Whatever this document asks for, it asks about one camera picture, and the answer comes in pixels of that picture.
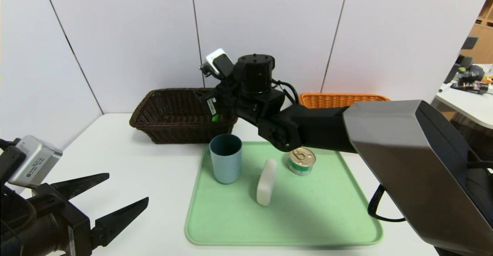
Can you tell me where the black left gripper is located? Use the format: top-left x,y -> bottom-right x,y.
18,172 -> 149,256

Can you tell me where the gold lid food can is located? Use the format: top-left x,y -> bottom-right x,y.
288,147 -> 316,176

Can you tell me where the dark brown wicker basket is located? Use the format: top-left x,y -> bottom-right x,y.
129,88 -> 239,145

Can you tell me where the orange wicker basket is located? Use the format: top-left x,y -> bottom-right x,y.
298,93 -> 391,109

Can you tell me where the blue plastic cup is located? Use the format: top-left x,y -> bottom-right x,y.
210,134 -> 243,184

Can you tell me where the light green plastic tray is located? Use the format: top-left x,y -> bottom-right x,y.
185,141 -> 383,246

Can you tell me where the dark woven bin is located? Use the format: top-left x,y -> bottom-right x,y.
449,113 -> 493,170

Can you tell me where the white side table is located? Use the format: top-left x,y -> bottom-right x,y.
431,65 -> 493,130

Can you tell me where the black upright stand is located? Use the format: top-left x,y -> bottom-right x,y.
445,55 -> 473,84

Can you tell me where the black tray with tools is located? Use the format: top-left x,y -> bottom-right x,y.
451,81 -> 490,95

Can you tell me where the dark grey clutter pile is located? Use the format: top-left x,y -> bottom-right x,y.
457,65 -> 486,84

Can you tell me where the wooden shelf unit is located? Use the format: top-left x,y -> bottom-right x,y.
456,0 -> 493,66

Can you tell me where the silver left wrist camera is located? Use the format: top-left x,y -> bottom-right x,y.
8,135 -> 63,188

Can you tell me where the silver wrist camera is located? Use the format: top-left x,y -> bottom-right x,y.
200,49 -> 234,81
8,135 -> 63,188

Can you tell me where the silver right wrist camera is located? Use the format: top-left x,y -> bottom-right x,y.
200,49 -> 234,81

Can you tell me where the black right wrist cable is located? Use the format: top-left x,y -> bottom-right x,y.
272,79 -> 299,104

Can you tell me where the black cable loop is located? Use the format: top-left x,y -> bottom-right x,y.
367,185 -> 406,223

